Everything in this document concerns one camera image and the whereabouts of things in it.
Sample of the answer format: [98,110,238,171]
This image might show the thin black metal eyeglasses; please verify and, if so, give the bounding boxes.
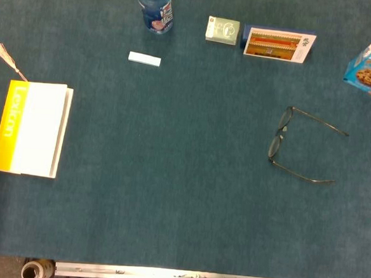
[266,104,352,187]

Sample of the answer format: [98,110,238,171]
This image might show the yellow white Lexicon book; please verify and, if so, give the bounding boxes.
[0,79,75,180]

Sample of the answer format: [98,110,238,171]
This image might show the pink bookmark tassel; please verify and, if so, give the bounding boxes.
[0,43,32,83]

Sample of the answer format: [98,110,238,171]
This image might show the brown tape roll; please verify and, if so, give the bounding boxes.
[20,259,56,278]

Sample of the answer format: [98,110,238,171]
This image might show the pale green small strip box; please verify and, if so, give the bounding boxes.
[128,50,162,68]

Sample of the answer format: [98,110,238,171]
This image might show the teal felt table cloth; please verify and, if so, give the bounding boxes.
[0,0,371,278]

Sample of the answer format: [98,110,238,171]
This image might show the blue labelled water bottle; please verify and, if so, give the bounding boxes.
[133,0,176,36]

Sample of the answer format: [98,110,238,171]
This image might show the small green white box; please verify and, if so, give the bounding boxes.
[205,15,241,46]

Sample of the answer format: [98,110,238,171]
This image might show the palace picture postcard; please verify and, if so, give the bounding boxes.
[243,27,318,65]

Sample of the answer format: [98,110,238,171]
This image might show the blue cookie box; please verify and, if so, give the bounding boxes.
[341,34,371,102]

